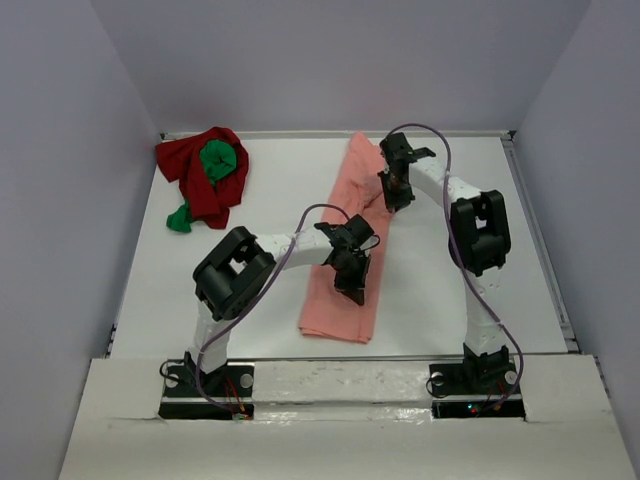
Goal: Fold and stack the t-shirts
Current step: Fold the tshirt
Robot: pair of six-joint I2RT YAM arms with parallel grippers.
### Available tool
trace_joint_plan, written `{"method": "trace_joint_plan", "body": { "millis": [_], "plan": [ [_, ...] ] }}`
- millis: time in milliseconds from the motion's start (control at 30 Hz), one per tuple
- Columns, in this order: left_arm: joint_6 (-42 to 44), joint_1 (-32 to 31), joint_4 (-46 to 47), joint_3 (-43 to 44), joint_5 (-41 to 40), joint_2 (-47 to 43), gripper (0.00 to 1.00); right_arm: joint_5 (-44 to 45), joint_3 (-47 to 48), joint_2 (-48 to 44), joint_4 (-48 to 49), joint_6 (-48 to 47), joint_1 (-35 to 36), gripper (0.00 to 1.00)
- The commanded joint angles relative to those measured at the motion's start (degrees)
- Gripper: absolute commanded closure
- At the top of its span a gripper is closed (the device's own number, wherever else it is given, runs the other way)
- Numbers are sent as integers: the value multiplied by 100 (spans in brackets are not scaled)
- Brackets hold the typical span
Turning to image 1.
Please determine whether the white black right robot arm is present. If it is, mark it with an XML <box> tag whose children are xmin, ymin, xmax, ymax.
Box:
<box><xmin>379</xmin><ymin>129</ymin><xmax>515</xmax><ymax>398</ymax></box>

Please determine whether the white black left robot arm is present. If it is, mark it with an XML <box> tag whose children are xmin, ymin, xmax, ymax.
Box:
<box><xmin>185</xmin><ymin>215</ymin><xmax>380</xmax><ymax>395</ymax></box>

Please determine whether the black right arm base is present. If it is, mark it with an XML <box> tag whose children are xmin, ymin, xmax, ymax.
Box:
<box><xmin>425</xmin><ymin>362</ymin><xmax>526</xmax><ymax>420</ymax></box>

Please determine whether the dark red t shirt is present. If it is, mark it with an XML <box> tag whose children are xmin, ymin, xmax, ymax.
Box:
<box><xmin>154</xmin><ymin>126</ymin><xmax>250</xmax><ymax>230</ymax></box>

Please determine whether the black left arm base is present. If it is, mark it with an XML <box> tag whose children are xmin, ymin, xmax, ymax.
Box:
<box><xmin>158</xmin><ymin>359</ymin><xmax>255</xmax><ymax>421</ymax></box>

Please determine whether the green t shirt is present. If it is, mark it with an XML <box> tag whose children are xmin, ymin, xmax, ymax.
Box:
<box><xmin>165</xmin><ymin>139</ymin><xmax>239</xmax><ymax>232</ymax></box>

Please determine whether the pink t shirt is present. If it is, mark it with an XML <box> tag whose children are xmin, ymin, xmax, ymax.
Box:
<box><xmin>299</xmin><ymin>132</ymin><xmax>392</xmax><ymax>344</ymax></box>

